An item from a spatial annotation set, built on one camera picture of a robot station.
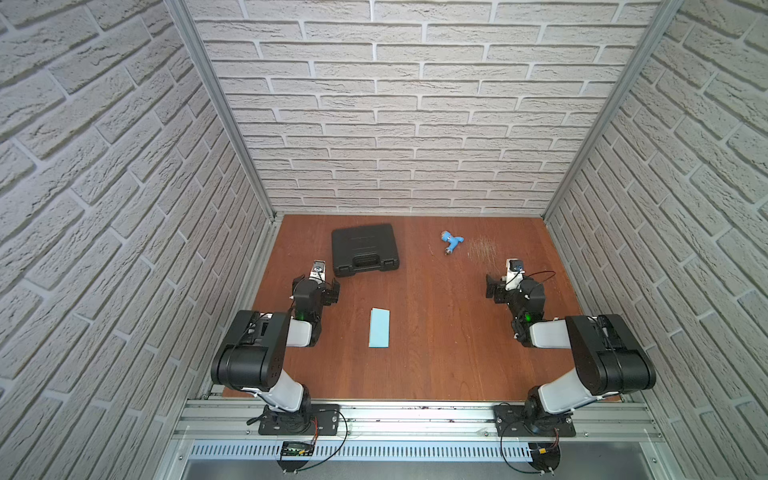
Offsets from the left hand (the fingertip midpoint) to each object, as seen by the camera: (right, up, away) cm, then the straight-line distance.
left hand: (308, 274), depth 94 cm
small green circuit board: (+4, -41, -21) cm, 47 cm away
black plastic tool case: (+16, +8, +12) cm, 21 cm away
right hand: (+64, 0, 0) cm, 64 cm away
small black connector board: (+65, -42, -23) cm, 80 cm away
